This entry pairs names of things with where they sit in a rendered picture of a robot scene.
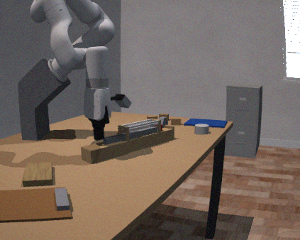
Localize grey cylinder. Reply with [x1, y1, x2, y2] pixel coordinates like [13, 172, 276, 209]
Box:
[194, 124, 209, 135]

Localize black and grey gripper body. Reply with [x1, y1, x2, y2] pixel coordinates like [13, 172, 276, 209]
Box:
[84, 86, 111, 121]

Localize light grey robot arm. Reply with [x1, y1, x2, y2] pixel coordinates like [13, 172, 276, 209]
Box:
[30, 0, 115, 88]

